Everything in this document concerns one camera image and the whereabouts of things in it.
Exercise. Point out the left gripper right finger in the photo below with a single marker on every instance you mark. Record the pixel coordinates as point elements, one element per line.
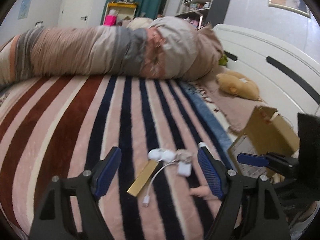
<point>250,208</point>

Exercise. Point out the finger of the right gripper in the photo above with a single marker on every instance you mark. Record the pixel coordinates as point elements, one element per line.
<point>268,164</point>

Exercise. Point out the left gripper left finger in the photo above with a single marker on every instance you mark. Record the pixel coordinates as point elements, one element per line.
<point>69,207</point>

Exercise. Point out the brown cardboard box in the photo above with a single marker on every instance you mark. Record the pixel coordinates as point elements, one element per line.
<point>265,131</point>

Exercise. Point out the pink peach tube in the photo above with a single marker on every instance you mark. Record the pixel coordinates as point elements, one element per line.
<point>202,192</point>

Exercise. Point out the pink knitted blanket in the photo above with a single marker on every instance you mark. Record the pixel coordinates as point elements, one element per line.
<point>236,110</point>

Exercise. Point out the white bed headboard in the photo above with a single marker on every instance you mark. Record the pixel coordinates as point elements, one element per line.
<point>287,78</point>

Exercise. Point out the beige tape roll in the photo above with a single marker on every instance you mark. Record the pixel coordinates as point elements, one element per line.
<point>184,156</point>

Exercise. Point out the striped fleece blanket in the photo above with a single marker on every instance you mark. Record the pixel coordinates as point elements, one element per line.
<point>61,126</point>

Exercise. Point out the white contact lens case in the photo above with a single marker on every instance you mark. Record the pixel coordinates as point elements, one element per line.
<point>160,154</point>

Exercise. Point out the tan plush toy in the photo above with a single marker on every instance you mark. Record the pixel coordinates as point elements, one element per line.
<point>236,84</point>

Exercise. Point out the green plush toy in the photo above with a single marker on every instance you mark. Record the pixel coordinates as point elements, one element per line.
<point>223,61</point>

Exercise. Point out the rolled striped duvet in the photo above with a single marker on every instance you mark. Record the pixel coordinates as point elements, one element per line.
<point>168,48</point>

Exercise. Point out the dark bookshelf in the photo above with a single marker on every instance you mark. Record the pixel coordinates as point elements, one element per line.
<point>200,12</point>

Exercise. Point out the white door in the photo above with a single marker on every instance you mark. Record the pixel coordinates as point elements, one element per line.
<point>75,13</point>

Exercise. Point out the yellow wooden cabinet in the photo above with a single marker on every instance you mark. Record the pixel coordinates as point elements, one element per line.
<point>124,10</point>

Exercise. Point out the white card reader with cable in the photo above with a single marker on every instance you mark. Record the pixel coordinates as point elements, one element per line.
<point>183,169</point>

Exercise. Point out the framed wall photo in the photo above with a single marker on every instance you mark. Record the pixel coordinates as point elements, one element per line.
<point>296,6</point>

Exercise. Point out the blue wall poster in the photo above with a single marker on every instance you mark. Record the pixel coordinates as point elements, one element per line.
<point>24,9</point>

